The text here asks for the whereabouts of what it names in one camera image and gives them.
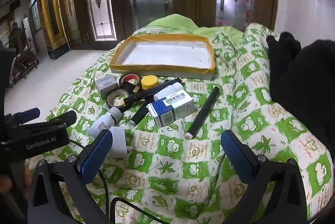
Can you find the green printed blanket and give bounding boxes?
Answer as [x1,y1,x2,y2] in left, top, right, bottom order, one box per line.
[25,23,334,224]

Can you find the black tape roll grey core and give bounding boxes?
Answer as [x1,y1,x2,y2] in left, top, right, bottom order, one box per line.
[106,88,131,109]

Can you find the short black pen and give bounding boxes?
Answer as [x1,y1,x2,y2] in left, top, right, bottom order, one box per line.
[130,105,151,126]

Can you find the plain green sheet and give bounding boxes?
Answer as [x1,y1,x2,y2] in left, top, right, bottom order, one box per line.
[143,14,246,42]

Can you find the small grey box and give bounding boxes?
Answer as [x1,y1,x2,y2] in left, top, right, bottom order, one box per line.
[95,74,119,98]

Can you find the white charger plug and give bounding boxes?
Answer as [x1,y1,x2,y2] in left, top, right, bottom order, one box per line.
[108,126,134,160]

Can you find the black cable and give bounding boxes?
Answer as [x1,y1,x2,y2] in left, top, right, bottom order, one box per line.
[69,139,170,224]

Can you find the long black pen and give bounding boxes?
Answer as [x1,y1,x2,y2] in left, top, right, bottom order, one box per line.
[121,77,183,107]

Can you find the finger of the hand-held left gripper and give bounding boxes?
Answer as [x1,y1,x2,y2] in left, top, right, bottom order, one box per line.
[16,110,77,131]
[5,108,41,125]

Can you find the black tube pen white end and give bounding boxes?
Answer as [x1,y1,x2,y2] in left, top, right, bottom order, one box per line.
[185,86,221,140]

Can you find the black lipstick gold band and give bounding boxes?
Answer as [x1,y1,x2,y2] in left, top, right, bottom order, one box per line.
[122,82,140,95]

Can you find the black cloth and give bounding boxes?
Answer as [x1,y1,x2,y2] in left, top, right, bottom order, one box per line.
[266,31,335,125]

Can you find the golden door frame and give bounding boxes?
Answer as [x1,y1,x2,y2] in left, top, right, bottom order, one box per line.
[37,0,71,59]

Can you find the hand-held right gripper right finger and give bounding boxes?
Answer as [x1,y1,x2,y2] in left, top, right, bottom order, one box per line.
[220,130,314,224]

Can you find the yellow round lid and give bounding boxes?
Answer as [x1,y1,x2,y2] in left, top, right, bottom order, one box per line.
[141,75,159,89]

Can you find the white bottle wide cap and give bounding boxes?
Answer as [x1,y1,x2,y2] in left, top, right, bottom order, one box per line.
[153,83,184,102]

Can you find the blue white medicine box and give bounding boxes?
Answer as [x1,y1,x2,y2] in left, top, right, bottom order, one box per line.
[147,92,194,128]

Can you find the small slim white bottle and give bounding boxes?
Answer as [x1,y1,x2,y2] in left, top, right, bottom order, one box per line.
[87,107,123,139]

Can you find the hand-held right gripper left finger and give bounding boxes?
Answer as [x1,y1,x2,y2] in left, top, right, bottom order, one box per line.
[27,130,116,224]

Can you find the black tape roll red core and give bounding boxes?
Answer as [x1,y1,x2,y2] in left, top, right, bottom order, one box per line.
[119,73,142,91]

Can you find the white foam tray yellow tape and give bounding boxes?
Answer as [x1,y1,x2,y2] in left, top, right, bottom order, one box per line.
[109,33,216,80]

